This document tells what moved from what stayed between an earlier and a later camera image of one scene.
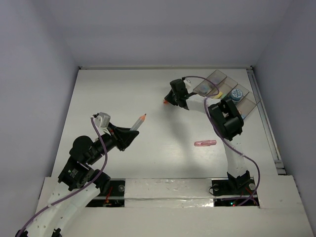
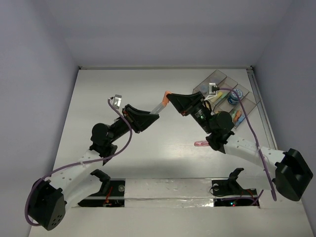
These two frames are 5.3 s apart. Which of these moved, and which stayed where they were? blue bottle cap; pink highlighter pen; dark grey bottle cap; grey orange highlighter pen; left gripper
Moved: left gripper; grey orange highlighter pen
Stayed: dark grey bottle cap; pink highlighter pen; blue bottle cap
